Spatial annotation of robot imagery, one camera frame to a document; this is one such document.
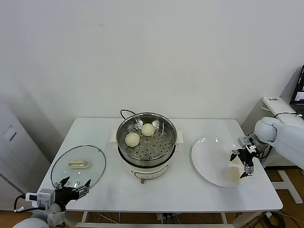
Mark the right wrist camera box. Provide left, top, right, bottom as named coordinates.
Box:
left=238, top=136, right=258, bottom=152

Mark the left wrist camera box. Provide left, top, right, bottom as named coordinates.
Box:
left=25, top=189, right=56, bottom=207

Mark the light grey cabinet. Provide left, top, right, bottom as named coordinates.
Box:
left=0, top=96, right=52, bottom=212

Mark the white power strip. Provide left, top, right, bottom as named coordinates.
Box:
left=156, top=213, right=178, bottom=223

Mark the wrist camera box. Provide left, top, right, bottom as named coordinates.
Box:
left=238, top=136, right=258, bottom=152
left=25, top=189, right=56, bottom=207

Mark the stainless steel steamer basket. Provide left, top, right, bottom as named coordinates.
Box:
left=109, top=113, right=185, bottom=162

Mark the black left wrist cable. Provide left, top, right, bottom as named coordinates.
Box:
left=13, top=193, right=43, bottom=212

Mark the cream electric cooker base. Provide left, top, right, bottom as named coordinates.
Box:
left=116, top=142, right=182, bottom=185

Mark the black cooker power cord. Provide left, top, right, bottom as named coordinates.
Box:
left=120, top=109, right=136, bottom=122

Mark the black laptop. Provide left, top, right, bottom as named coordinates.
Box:
left=289, top=64, right=304, bottom=112

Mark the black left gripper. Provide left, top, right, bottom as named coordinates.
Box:
left=55, top=176, right=92, bottom=204

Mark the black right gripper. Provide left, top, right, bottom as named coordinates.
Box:
left=229, top=147, right=261, bottom=180

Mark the white table frame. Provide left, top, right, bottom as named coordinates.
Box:
left=64, top=210, right=262, bottom=228

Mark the glass lid with cream handle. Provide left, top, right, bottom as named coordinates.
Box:
left=50, top=145, right=106, bottom=190

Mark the white round plate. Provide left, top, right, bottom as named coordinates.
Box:
left=191, top=136, right=250, bottom=188

